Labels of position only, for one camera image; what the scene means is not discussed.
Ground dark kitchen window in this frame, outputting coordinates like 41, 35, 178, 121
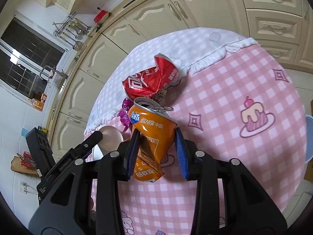
1, 17, 67, 100

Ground utensil rack with ladles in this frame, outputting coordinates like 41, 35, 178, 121
52, 11, 92, 51

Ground purple candy wrapper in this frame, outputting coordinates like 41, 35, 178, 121
118, 98, 133, 133

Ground wooden cutting board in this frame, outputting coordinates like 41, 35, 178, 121
11, 152, 38, 176

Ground pink checkered tablecloth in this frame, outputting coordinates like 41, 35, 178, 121
83, 27, 308, 235

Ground chrome sink faucet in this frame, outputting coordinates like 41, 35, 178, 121
39, 65, 68, 80

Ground orange Fanta can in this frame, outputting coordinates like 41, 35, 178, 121
128, 97, 177, 183

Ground light blue trash bin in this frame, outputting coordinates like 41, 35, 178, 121
305, 115, 313, 163

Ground red box on counter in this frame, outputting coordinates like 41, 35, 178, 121
93, 7, 109, 24

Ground crushed red cola can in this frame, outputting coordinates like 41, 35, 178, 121
122, 54, 181, 102

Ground cream kitchen cabinets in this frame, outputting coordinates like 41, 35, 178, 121
48, 0, 312, 159

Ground white paper cup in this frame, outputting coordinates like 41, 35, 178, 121
92, 126, 124, 160

